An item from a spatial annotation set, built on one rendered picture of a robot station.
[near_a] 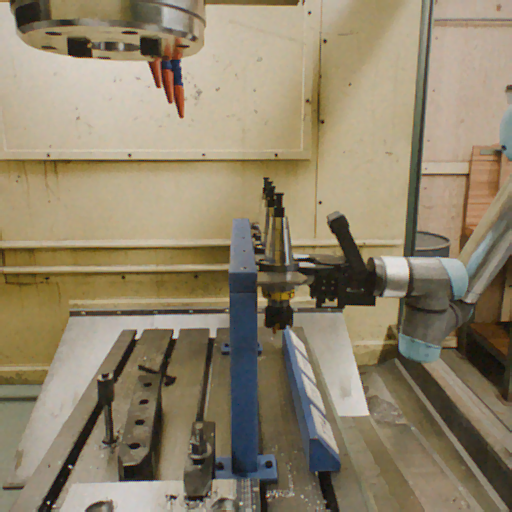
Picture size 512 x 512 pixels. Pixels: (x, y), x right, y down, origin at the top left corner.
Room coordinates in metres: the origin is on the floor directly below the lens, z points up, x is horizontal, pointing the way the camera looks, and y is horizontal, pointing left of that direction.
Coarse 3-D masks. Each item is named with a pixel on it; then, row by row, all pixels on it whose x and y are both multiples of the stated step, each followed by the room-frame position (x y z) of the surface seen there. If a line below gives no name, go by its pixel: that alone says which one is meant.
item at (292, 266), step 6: (294, 258) 0.69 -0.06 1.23; (264, 264) 0.66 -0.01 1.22; (270, 264) 0.66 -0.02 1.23; (276, 264) 0.66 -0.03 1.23; (282, 264) 0.66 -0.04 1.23; (288, 264) 0.66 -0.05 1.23; (294, 264) 0.66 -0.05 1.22; (264, 270) 0.66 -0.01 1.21; (270, 270) 0.65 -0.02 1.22; (276, 270) 0.65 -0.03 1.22; (282, 270) 0.65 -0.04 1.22; (288, 270) 0.65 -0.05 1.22; (294, 270) 0.66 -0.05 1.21
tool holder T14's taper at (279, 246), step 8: (272, 216) 0.68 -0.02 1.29; (272, 224) 0.67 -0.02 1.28; (280, 224) 0.67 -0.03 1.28; (288, 224) 0.68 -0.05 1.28; (272, 232) 0.67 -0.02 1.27; (280, 232) 0.67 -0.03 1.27; (288, 232) 0.67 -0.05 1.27; (272, 240) 0.67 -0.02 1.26; (280, 240) 0.67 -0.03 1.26; (288, 240) 0.67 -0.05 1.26; (272, 248) 0.67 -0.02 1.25; (280, 248) 0.66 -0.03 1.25; (288, 248) 0.67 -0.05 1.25; (272, 256) 0.66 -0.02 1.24; (280, 256) 0.66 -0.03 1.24; (288, 256) 0.67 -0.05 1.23
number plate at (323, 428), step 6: (312, 408) 0.71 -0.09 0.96; (312, 414) 0.70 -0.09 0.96; (318, 414) 0.71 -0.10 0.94; (318, 420) 0.69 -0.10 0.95; (324, 420) 0.72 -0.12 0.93; (318, 426) 0.66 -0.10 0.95; (324, 426) 0.69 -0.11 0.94; (330, 426) 0.72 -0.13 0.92; (318, 432) 0.65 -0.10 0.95; (324, 432) 0.66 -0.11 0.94; (330, 432) 0.69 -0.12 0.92; (324, 438) 0.65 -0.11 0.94; (330, 438) 0.67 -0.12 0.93; (330, 444) 0.65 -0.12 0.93; (336, 450) 0.65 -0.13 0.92
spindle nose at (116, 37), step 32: (32, 0) 0.37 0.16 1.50; (64, 0) 0.36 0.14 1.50; (96, 0) 0.36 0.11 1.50; (128, 0) 0.37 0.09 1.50; (160, 0) 0.38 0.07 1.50; (192, 0) 0.40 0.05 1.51; (32, 32) 0.38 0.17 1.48; (64, 32) 0.38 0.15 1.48; (96, 32) 0.38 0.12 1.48; (128, 32) 0.38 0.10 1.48; (160, 32) 0.38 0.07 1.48; (192, 32) 0.41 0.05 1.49
